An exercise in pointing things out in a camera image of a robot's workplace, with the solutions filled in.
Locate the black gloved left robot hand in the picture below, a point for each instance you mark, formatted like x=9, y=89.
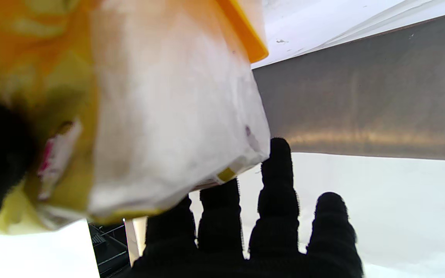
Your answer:
x=276, y=231

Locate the gold tissue pack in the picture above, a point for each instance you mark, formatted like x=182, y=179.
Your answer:
x=168, y=116

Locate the orange plastic tissue box cover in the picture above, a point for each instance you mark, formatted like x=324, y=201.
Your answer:
x=245, y=34

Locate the brown leather sofa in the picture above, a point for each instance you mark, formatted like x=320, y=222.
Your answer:
x=361, y=96

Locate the dark background equipment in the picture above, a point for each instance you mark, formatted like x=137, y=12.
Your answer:
x=106, y=247

